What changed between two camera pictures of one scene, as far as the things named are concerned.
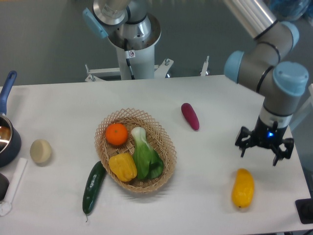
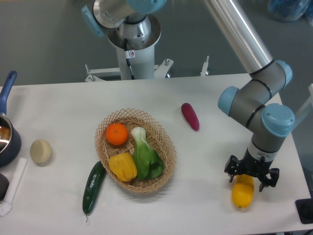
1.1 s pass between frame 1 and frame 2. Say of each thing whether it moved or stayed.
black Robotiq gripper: moved
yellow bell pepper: stayed
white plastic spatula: stayed
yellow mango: stayed
